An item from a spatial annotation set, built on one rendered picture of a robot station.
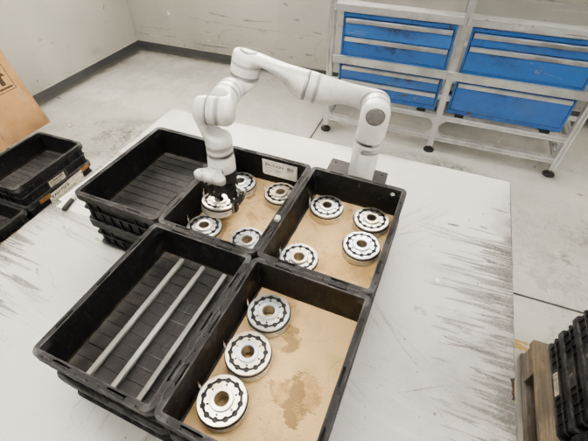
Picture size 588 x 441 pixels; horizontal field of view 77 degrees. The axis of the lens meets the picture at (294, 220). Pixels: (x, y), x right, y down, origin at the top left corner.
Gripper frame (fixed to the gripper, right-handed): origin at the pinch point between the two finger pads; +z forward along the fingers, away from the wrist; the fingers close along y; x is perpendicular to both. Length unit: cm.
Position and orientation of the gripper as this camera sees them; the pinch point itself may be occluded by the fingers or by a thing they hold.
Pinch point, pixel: (227, 205)
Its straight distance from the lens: 114.2
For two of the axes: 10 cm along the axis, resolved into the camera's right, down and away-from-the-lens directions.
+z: -0.2, 7.1, 7.0
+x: -4.0, 6.4, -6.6
